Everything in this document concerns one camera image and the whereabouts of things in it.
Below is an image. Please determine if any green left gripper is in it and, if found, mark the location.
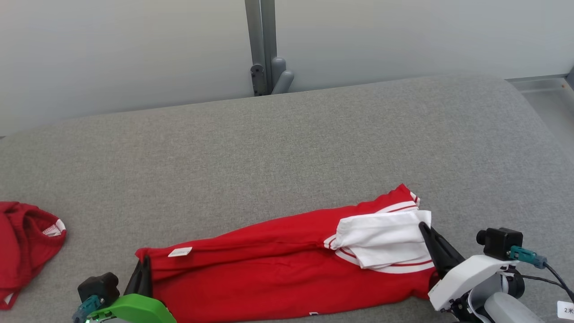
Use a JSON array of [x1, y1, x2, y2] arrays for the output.
[[89, 255, 177, 323]]

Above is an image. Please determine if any red Bulls basketball jersey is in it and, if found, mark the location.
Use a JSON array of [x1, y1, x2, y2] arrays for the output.
[[135, 183, 439, 323]]

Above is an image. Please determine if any grey double metal post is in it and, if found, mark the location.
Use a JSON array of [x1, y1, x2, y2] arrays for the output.
[[244, 0, 295, 97]]

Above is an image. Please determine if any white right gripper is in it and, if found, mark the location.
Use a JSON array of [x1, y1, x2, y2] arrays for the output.
[[418, 221, 521, 313]]

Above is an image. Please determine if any small red jersey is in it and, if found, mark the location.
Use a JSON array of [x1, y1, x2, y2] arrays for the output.
[[0, 201, 67, 310]]

